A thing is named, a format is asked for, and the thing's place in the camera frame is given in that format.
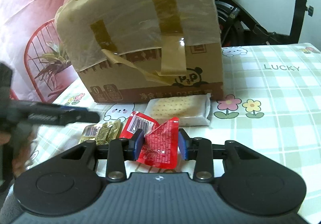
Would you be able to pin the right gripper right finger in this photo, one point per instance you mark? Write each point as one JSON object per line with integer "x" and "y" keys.
{"x": 200, "y": 150}

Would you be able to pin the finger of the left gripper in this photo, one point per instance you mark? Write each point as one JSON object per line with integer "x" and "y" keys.
{"x": 72, "y": 115}

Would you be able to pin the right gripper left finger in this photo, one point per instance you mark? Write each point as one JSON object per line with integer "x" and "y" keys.
{"x": 121, "y": 150}

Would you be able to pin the gold snack packet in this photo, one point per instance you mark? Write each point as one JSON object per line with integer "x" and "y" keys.
{"x": 102, "y": 134}

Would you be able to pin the red snack packet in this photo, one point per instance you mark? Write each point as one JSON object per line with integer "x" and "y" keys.
{"x": 159, "y": 142}

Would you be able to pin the cracker biscuit packet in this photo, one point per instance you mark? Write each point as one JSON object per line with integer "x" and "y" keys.
{"x": 191, "y": 110}

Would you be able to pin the person left hand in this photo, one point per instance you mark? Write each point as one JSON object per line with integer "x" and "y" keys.
{"x": 16, "y": 162}

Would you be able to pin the printed pink backdrop cloth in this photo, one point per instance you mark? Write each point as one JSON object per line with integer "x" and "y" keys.
{"x": 19, "y": 20}

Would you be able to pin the cardboard box with plastic liner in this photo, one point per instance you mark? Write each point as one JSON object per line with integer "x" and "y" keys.
{"x": 129, "y": 51}

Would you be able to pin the black exercise bike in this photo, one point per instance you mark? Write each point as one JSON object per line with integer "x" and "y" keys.
{"x": 260, "y": 22}

